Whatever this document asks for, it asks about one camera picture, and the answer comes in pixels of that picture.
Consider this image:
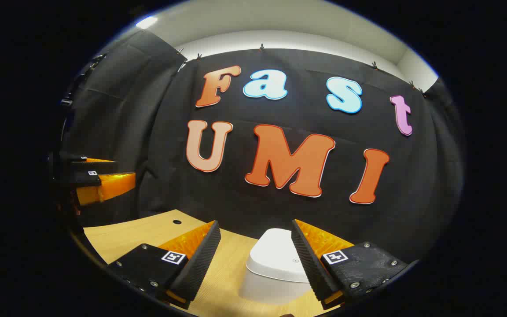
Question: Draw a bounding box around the white desktop garbage bin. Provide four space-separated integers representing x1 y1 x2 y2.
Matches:
239 228 320 305

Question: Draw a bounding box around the black backdrop cloth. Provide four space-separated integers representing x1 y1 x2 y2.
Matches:
60 29 464 265

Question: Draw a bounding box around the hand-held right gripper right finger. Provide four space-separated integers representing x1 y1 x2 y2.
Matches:
291 219 409 310

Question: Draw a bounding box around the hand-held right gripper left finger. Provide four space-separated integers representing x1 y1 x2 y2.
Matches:
106 220 222 310

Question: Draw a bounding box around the wooden desktop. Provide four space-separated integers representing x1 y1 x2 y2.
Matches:
82 210 342 317

